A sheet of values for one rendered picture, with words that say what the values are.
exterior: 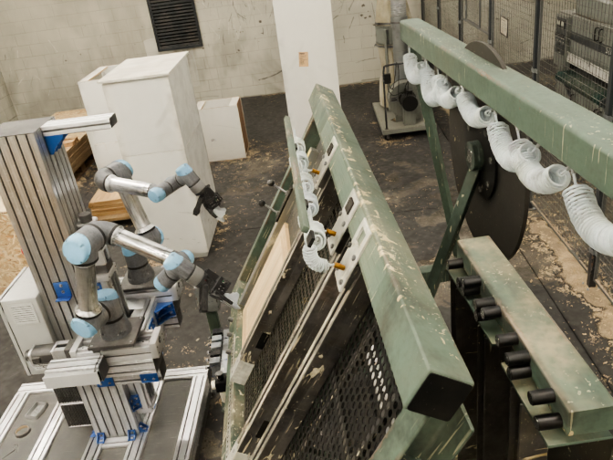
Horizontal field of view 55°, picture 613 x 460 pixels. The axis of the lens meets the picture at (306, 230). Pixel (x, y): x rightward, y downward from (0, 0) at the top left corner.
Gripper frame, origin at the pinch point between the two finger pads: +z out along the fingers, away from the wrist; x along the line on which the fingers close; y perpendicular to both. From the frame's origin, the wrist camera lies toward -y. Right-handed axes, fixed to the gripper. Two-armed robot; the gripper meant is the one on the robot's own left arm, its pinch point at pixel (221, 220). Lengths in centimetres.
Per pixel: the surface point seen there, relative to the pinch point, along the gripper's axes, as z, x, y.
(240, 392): 46, -80, -11
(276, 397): 25, -123, 28
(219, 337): 48, -22, -36
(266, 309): 21, -73, 22
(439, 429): 4, -188, 90
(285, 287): 16, -72, 34
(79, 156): -37, 479, -311
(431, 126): 26, 23, 115
